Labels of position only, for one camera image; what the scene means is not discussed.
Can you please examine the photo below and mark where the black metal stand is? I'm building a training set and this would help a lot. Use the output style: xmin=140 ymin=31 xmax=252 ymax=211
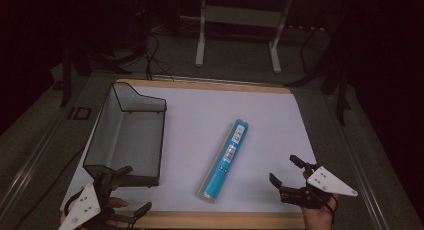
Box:
xmin=285 ymin=21 xmax=353 ymax=127
xmin=59 ymin=36 xmax=133 ymax=108

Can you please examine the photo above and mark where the black cable bundle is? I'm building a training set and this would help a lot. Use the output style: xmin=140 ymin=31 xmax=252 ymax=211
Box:
xmin=142 ymin=29 xmax=175 ymax=82

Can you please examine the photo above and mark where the black wire mesh basket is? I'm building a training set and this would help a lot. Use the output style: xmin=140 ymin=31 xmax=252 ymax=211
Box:
xmin=82 ymin=81 xmax=168 ymax=188

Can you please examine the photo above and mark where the person's right hand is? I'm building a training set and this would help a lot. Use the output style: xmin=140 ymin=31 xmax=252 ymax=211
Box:
xmin=301 ymin=169 xmax=340 ymax=230

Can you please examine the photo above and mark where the blue roll in clear tube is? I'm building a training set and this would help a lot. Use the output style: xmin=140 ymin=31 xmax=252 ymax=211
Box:
xmin=195 ymin=118 xmax=250 ymax=205

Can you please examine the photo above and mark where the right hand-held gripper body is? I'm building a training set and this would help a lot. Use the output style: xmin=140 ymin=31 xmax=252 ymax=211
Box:
xmin=279 ymin=162 xmax=359 ymax=210

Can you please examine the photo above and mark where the white metal table frame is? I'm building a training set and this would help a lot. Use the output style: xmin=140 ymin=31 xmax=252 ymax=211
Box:
xmin=194 ymin=0 xmax=295 ymax=75

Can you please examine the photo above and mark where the black rectangular floor bracket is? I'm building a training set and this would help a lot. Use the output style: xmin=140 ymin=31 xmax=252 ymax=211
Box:
xmin=67 ymin=106 xmax=92 ymax=121

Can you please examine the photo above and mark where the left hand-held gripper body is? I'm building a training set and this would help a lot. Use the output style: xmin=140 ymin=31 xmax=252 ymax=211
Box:
xmin=58 ymin=171 xmax=125 ymax=230

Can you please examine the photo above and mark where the person's left hand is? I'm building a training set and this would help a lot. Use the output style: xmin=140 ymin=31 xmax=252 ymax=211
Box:
xmin=108 ymin=184 xmax=130 ymax=210

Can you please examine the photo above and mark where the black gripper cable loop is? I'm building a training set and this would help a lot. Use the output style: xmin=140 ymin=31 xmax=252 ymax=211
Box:
xmin=62 ymin=189 xmax=84 ymax=218

